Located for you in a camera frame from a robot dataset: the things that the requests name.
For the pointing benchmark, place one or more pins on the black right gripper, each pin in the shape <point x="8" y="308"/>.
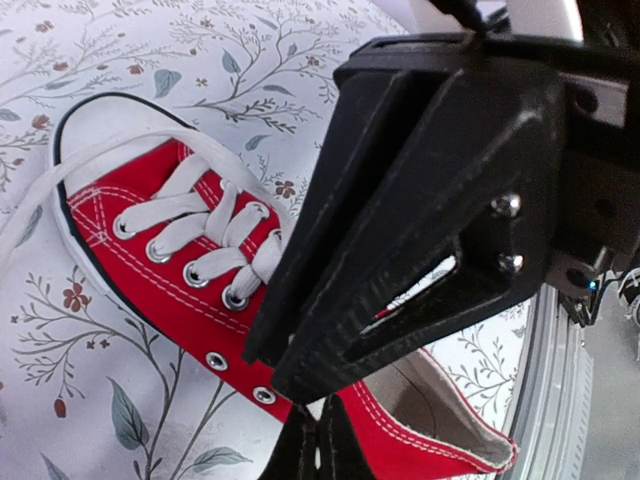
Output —
<point x="596" y="219"/>

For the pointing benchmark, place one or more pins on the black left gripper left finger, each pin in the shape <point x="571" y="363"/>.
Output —
<point x="293" y="456"/>

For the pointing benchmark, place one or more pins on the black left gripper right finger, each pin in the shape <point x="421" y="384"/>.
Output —
<point x="340" y="454"/>

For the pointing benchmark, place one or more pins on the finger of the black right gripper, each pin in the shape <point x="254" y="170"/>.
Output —
<point x="372" y="225"/>
<point x="501" y="138"/>

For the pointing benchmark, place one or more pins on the red canvas sneaker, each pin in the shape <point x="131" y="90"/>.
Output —
<point x="127" y="296"/>

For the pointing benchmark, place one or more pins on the floral patterned table mat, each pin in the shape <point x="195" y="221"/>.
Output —
<point x="260" y="68"/>

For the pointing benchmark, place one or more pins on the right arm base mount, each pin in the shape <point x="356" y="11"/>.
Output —
<point x="595" y="295"/>

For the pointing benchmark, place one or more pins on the front aluminium rail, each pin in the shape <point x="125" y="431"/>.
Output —
<point x="549" y="415"/>

